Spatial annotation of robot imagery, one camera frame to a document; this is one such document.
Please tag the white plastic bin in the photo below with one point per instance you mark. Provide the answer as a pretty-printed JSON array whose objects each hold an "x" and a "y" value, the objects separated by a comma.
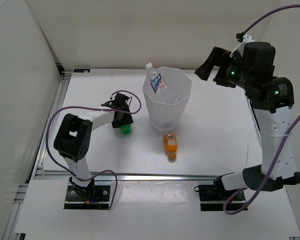
[{"x": 165, "y": 110}]

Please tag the clear bottle white orange label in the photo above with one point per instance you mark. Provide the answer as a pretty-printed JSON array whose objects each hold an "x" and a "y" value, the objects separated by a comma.
[{"x": 154, "y": 79}]

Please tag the blue label sticker left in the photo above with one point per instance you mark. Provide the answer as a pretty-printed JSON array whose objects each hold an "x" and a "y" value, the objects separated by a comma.
[{"x": 81, "y": 70}]

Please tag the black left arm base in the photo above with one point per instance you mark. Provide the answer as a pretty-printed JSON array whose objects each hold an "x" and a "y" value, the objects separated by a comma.
[{"x": 100, "y": 199}]

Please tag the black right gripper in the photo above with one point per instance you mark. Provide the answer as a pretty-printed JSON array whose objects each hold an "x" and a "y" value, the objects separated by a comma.
[{"x": 220, "y": 58}]

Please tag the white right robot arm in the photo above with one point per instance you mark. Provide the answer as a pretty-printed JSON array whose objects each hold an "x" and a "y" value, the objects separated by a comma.
[{"x": 271, "y": 99}]

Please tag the aluminium table rail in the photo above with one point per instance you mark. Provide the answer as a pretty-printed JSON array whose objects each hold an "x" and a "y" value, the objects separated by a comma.
[{"x": 215, "y": 135}]

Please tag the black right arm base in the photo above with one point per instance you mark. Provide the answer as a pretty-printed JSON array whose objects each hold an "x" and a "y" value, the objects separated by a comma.
[{"x": 212, "y": 200}]

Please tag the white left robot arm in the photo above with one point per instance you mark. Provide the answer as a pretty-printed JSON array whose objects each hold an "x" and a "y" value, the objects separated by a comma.
[{"x": 72, "y": 140}]

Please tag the orange juice bottle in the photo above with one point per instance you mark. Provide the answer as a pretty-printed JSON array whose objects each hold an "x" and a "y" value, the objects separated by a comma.
[{"x": 170, "y": 146}]

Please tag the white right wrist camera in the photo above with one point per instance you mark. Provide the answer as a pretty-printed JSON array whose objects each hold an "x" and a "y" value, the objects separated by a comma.
[{"x": 243, "y": 39}]

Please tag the green plastic soda bottle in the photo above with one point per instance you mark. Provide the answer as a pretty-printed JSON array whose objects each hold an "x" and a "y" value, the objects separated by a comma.
[{"x": 125, "y": 130}]

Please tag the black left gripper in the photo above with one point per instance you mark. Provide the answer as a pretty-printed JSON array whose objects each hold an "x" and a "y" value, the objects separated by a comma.
[{"x": 127, "y": 119}]

